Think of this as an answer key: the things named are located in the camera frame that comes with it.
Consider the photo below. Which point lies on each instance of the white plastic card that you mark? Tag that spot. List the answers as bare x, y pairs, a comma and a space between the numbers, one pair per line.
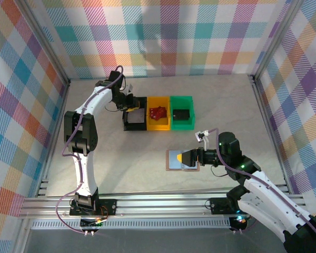
137, 117

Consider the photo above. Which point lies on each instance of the tan leather card holder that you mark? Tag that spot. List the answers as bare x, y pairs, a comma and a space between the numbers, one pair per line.
171, 163

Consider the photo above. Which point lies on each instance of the black plastic card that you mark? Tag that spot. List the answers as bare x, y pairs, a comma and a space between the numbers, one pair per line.
181, 117
185, 110

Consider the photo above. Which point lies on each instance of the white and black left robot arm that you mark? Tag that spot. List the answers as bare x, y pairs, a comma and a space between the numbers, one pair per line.
88, 179

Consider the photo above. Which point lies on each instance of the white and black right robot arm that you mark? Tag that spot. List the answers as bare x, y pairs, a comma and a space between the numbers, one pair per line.
260, 208

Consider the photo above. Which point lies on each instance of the black plastic bin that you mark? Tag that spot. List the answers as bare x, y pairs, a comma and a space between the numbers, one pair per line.
126, 126

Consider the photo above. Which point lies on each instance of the yellow plastic bin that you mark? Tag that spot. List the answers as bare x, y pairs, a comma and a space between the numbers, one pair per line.
158, 126

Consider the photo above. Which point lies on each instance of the green plastic bin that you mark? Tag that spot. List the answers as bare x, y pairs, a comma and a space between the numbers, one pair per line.
181, 101

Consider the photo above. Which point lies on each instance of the small circuit board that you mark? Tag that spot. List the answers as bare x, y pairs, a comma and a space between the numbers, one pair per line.
239, 222
90, 223

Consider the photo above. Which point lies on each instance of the aluminium side rail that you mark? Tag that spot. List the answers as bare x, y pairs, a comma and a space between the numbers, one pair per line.
270, 131
54, 131

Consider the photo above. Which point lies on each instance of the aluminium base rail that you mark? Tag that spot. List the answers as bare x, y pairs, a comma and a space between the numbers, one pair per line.
160, 204

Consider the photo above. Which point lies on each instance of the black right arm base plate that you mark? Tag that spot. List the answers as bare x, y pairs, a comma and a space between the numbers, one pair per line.
218, 205

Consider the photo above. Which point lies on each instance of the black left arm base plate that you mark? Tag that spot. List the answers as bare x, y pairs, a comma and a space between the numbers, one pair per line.
110, 206

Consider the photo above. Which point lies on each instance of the aluminium corner post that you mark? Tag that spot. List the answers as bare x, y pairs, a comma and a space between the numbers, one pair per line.
274, 39
44, 39

